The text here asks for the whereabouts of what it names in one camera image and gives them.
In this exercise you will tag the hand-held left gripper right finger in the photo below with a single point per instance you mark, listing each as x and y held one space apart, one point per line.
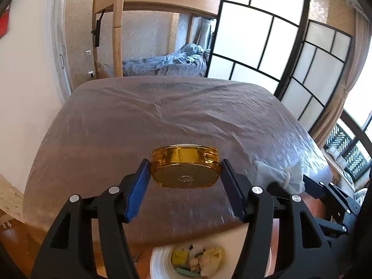
234 189

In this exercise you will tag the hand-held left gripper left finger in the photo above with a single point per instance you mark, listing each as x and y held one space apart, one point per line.
136 191

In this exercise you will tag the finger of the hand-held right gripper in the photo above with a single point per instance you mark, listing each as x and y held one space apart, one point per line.
331 225
312 187

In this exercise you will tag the blue face mask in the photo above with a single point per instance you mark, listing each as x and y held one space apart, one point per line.
270 174

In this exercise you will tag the amber glass ashtray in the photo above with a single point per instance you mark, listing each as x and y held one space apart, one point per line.
186 177

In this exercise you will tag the white plastic bin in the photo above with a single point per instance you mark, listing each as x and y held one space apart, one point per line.
159 261

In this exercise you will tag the black balcony railing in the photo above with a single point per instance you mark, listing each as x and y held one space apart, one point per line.
340 142

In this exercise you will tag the beige curtain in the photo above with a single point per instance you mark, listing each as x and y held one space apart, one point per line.
348 93

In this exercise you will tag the chipboard panel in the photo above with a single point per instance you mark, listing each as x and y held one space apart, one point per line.
11 197

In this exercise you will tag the blue blanket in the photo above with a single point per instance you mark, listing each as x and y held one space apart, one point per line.
162 64

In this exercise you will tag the black framed sliding screen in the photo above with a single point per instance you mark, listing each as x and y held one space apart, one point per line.
276 40

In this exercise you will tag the black hanging device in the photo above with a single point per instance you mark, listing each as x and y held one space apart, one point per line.
97 35

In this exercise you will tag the white door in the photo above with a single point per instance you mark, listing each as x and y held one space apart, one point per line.
59 35

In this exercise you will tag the wooden bunk bed frame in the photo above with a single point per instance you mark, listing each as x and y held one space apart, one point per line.
119 35

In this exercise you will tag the red wall hanging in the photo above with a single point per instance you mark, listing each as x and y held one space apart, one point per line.
4 24

